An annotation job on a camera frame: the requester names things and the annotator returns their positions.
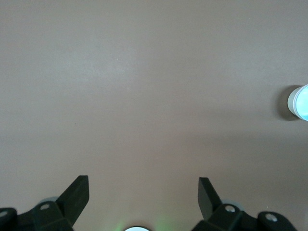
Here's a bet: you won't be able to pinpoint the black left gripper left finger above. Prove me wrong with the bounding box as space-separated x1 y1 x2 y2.
0 175 90 231

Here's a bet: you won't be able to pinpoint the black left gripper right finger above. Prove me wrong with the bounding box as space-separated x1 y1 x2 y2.
191 177 295 231

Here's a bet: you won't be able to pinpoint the pink plastic bowl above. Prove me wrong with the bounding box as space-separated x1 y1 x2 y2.
292 85 308 120

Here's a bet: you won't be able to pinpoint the blue plastic bowl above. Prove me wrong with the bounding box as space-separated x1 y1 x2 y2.
297 84 308 122

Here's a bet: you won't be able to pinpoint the white plastic bowl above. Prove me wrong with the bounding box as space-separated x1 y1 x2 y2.
287 85 299 119

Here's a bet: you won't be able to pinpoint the brown table cover sheet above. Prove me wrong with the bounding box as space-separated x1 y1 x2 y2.
0 0 308 231

